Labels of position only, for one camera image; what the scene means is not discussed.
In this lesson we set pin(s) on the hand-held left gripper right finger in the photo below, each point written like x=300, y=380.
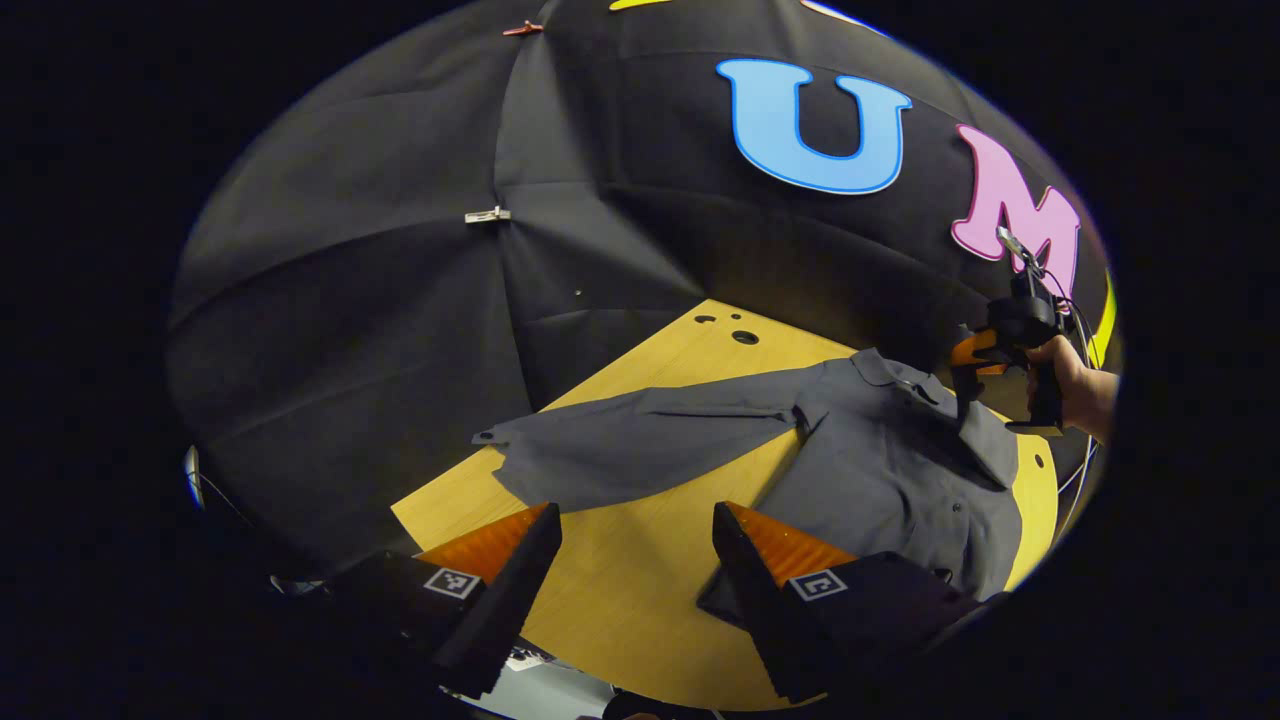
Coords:
x=745, y=590

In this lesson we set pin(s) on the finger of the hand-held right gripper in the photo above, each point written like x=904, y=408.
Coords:
x=968, y=370

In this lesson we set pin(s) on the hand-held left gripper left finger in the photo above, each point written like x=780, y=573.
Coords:
x=520, y=590

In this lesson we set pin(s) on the grey long-sleeved shirt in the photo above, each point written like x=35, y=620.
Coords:
x=880, y=470

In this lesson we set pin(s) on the black backdrop cloth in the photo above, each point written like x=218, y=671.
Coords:
x=400, y=250

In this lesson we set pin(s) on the white clip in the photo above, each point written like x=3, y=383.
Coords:
x=487, y=214

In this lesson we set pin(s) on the copper-coloured clip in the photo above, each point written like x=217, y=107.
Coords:
x=522, y=28

